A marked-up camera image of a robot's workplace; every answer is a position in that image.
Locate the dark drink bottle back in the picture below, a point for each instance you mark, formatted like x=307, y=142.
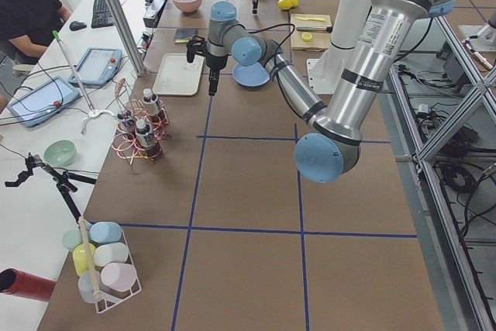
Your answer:
x=151, y=104

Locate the black handled knife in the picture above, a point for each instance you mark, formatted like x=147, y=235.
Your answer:
x=314, y=29

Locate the dark drink bottle front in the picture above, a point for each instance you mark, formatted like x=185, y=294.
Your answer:
x=147, y=140

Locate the yellow plastic cup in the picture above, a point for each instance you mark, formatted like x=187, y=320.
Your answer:
x=80, y=260

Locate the white plastic cup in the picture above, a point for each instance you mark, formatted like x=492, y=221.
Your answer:
x=111, y=253

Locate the light blue plastic cup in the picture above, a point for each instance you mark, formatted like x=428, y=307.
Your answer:
x=85, y=287

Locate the half lemon slice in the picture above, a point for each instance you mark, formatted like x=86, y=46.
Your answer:
x=306, y=37

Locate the green bowl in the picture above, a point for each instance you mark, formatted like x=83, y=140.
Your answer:
x=60, y=153

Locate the blue plate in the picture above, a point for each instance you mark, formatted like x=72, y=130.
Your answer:
x=250, y=76

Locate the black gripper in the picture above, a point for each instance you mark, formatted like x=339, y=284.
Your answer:
x=214, y=62

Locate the blue teach pendant near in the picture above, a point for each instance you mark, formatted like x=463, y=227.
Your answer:
x=42, y=103

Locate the aluminium frame post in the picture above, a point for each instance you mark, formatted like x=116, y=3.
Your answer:
x=126, y=36

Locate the blue teach pendant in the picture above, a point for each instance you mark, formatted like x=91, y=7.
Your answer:
x=98, y=66
x=42, y=103

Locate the mint plastic cup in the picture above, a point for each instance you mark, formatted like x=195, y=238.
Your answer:
x=71, y=239

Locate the yellow plastic knife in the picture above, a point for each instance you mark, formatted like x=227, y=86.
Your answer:
x=314, y=19

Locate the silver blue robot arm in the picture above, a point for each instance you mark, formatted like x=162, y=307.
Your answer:
x=378, y=29

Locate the wooden cutting board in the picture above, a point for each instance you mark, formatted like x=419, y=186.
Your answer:
x=320, y=41

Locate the copper wire bottle basket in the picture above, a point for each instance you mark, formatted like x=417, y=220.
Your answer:
x=126, y=146

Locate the yellow lemon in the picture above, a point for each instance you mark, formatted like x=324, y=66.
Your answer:
x=286, y=5

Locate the black computer mouse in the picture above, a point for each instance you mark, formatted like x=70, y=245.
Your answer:
x=77, y=25

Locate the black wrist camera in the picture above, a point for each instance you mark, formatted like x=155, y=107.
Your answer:
x=196, y=46

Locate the dark notebook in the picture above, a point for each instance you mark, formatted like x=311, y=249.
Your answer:
x=183, y=35

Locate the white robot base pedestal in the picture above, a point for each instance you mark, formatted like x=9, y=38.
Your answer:
x=324, y=72

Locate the blue teach pendant far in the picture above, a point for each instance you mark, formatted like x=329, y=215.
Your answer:
x=98, y=66

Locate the red cylinder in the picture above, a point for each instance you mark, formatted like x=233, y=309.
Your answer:
x=26, y=285

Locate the white wire cup rack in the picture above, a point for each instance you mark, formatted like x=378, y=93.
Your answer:
x=107, y=298

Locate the dark drink bottle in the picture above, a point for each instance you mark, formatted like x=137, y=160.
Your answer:
x=151, y=104
x=147, y=140
x=126, y=122

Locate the person in black shirt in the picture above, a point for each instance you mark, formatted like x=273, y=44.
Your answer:
x=28, y=25

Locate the cream plastic tray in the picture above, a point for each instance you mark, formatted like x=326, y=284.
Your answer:
x=178, y=77

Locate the pink plastic cup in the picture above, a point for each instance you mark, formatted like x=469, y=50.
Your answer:
x=118, y=276

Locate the grabber stick green tip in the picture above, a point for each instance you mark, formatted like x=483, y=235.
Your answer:
x=93, y=112

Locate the black keyboard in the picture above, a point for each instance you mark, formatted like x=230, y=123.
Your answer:
x=101, y=15

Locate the dark drink bottle left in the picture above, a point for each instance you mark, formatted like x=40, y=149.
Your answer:
x=126, y=122

